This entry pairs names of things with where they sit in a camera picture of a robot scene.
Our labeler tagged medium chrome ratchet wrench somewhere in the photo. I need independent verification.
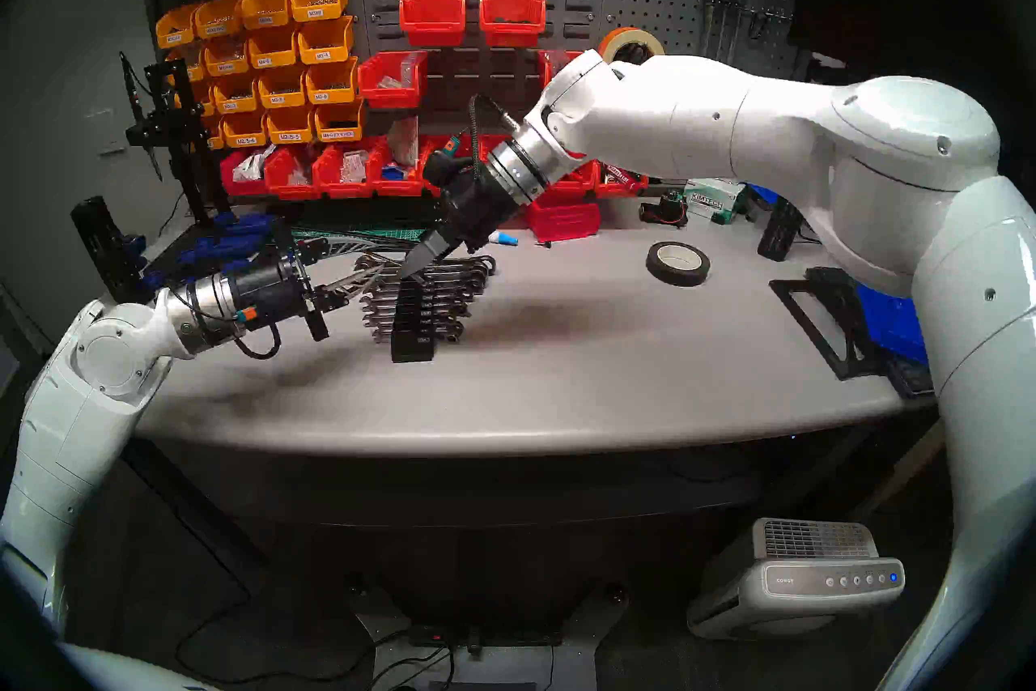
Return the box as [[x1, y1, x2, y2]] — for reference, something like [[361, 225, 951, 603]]
[[364, 313, 469, 327], [364, 305, 472, 320], [360, 295, 475, 313]]

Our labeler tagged yellow bin labelled M2.5-5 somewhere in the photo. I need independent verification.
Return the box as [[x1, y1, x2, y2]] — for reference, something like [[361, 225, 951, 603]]
[[265, 105, 316, 145]]

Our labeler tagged white plastic bag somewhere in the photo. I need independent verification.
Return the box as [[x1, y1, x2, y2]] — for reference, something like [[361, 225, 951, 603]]
[[233, 147, 276, 182]]

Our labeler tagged clear plastic parts bag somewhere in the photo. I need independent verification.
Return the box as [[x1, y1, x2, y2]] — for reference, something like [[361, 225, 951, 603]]
[[376, 52, 427, 91]]

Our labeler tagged yellow bin labelled M3-6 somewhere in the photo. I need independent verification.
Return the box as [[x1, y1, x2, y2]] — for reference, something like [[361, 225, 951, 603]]
[[305, 56, 359, 106]]

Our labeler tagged white wall switch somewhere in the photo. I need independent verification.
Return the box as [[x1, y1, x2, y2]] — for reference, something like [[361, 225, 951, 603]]
[[87, 108, 129, 157]]

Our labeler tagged yellow bin labelled HEX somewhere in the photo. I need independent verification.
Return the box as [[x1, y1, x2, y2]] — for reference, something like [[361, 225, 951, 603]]
[[313, 97, 367, 143]]

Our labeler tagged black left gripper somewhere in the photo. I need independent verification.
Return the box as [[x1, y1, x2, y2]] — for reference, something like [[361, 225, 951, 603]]
[[231, 248, 381, 344]]

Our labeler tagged yellow bin labelled M2.5-6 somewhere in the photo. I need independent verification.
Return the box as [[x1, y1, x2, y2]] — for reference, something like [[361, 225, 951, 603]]
[[221, 111, 270, 148]]

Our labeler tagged Kimtech tissue box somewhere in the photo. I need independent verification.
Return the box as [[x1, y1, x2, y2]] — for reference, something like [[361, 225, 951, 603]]
[[684, 178, 749, 225]]

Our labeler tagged yellow bin labelled M3-12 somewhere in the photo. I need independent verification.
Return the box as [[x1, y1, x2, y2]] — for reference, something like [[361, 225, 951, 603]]
[[212, 72, 261, 115]]

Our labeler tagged black soldering pen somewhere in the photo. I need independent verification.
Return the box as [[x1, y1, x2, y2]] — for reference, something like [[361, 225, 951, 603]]
[[118, 51, 163, 182]]

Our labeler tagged largest chrome ratchet wrench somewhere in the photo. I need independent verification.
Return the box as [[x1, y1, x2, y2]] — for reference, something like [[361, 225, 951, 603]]
[[356, 254, 496, 279]]

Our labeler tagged yellow bin labelled M3-8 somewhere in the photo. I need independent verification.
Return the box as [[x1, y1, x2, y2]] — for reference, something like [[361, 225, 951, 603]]
[[257, 64, 310, 110]]

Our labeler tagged black battery holder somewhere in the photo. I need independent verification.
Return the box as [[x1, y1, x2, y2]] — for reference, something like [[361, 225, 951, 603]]
[[639, 191, 690, 229]]

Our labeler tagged bagged user manual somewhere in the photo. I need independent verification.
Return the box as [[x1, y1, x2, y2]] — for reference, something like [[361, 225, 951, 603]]
[[387, 116, 422, 168]]

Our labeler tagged black angled stand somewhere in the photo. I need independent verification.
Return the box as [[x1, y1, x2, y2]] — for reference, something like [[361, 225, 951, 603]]
[[769, 267, 891, 383]]

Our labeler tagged green cutting mat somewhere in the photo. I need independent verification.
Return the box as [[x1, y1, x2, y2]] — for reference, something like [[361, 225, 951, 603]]
[[291, 224, 423, 249]]

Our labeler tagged yellow bin labelled M4X4X6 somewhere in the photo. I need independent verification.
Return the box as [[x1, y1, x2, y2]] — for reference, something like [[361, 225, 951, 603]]
[[202, 34, 252, 77]]

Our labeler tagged black keyboard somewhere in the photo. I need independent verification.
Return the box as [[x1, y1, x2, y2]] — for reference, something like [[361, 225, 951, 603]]
[[885, 356, 937, 399]]

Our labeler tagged black wrench holder case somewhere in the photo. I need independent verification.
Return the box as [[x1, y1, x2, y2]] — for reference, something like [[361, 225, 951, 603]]
[[391, 276, 439, 364]]

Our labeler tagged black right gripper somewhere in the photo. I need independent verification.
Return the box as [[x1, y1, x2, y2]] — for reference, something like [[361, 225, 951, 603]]
[[401, 166, 529, 282]]

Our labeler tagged yellow bin labelled M3-4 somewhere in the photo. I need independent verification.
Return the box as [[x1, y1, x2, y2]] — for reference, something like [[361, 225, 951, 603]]
[[297, 16, 355, 65]]

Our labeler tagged cream masking tape roll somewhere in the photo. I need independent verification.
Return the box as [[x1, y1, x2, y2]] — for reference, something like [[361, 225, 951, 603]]
[[599, 27, 666, 63]]

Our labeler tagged white air purifier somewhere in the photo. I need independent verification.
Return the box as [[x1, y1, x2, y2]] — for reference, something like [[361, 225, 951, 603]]
[[688, 518, 906, 642]]

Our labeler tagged black tape roll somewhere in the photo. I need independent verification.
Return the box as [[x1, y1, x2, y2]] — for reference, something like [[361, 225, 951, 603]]
[[645, 242, 711, 288]]

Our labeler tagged black power strip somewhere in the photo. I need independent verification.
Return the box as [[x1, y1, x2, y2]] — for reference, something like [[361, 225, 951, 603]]
[[409, 621, 565, 650]]

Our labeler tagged large chrome ratchet wrench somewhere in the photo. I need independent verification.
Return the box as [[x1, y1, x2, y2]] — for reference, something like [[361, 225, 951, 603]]
[[360, 262, 493, 287], [364, 272, 486, 295]]

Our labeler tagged black soldering tool stand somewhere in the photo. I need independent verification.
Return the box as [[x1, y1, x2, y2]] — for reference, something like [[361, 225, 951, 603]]
[[125, 60, 223, 221]]

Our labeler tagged yellow bin labelled M4-6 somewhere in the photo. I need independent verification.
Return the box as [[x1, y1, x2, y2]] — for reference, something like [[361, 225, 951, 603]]
[[247, 26, 302, 69]]

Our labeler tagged red wall-hung parts bin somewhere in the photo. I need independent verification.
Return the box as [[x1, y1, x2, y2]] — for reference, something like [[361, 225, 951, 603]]
[[399, 0, 469, 47], [537, 51, 585, 89], [479, 0, 547, 48], [357, 51, 429, 110]]

